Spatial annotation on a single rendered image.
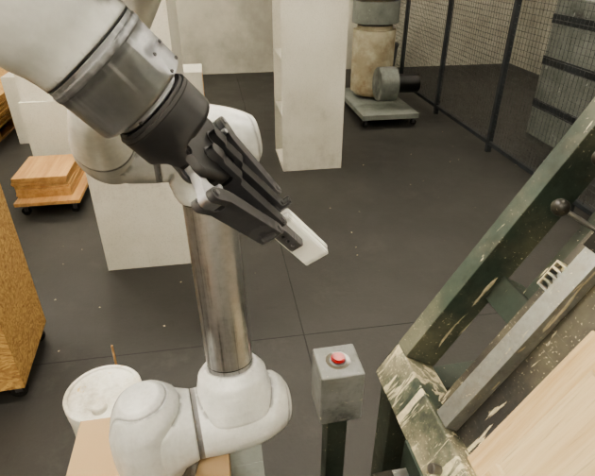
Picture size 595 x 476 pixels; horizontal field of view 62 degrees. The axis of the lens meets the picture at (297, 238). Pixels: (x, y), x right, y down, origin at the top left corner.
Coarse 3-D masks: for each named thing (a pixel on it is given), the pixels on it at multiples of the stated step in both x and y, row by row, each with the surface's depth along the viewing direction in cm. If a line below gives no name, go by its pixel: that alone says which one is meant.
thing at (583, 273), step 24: (576, 264) 106; (552, 288) 108; (576, 288) 104; (528, 312) 112; (552, 312) 106; (504, 336) 115; (528, 336) 109; (504, 360) 112; (480, 384) 116; (456, 408) 119
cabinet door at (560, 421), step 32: (576, 352) 101; (544, 384) 104; (576, 384) 98; (512, 416) 108; (544, 416) 102; (576, 416) 96; (480, 448) 112; (512, 448) 105; (544, 448) 100; (576, 448) 94
